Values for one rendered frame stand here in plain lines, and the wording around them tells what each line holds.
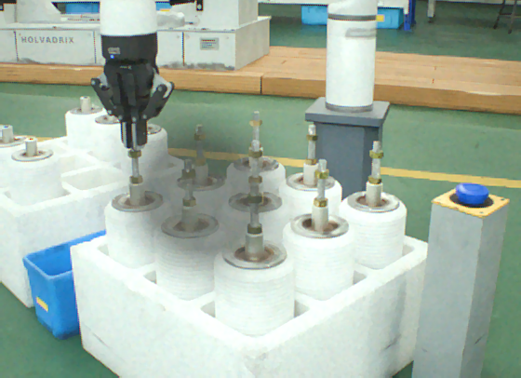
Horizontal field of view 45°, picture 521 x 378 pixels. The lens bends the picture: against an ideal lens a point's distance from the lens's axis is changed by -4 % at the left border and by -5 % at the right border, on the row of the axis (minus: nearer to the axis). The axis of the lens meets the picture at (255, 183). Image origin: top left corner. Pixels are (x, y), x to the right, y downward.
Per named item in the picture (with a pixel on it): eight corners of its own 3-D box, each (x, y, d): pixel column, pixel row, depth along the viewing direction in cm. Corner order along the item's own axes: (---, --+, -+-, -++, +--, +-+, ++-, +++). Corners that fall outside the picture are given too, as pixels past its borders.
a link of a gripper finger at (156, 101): (159, 82, 84) (136, 113, 87) (168, 92, 84) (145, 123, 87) (171, 78, 86) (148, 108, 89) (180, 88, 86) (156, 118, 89)
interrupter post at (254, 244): (255, 263, 76) (255, 237, 75) (240, 257, 78) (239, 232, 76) (269, 257, 78) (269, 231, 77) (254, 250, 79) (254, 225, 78)
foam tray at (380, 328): (256, 271, 128) (256, 182, 122) (428, 349, 102) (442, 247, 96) (82, 348, 102) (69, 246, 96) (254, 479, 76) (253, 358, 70)
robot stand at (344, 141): (314, 230, 146) (319, 96, 136) (380, 237, 142) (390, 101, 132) (300, 259, 133) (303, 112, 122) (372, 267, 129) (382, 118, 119)
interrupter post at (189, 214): (180, 225, 86) (179, 201, 85) (198, 223, 87) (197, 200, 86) (181, 233, 84) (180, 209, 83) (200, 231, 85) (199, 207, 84)
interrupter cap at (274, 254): (256, 278, 73) (256, 273, 72) (208, 258, 78) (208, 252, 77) (300, 256, 78) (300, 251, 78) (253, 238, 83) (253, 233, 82)
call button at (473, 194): (463, 195, 79) (465, 179, 79) (493, 203, 77) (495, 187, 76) (447, 203, 77) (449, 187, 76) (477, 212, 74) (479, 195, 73)
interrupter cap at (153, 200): (145, 191, 98) (145, 186, 98) (174, 205, 93) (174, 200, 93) (101, 203, 94) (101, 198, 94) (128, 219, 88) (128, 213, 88)
